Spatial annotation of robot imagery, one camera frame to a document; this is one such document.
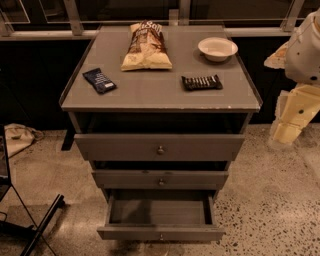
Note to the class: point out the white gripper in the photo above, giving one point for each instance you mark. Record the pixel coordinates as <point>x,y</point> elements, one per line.
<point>304,55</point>

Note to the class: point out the grey metal railing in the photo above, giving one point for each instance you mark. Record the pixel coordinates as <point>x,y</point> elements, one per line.
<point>38,19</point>

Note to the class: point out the black candy bar wrapper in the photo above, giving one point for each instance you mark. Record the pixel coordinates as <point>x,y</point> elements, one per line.
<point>202,83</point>

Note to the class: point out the beige cloth bag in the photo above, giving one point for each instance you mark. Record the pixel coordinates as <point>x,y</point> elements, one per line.
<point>19,137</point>

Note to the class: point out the grey drawer cabinet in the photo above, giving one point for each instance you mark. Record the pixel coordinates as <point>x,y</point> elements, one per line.
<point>155,101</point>

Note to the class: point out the grey drawer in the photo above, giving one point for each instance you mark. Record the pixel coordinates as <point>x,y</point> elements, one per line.
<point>159,147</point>
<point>160,215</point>
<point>153,179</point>

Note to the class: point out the yellow brown chip bag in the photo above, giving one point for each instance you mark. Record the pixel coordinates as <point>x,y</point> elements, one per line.
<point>147,49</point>

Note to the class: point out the white bowl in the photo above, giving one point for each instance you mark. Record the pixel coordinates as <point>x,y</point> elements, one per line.
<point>217,49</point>

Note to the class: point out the dark blue snack packet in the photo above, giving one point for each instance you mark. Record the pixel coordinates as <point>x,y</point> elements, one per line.
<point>100,82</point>

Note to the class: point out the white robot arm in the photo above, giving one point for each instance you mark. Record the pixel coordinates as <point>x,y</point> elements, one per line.
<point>299,57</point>

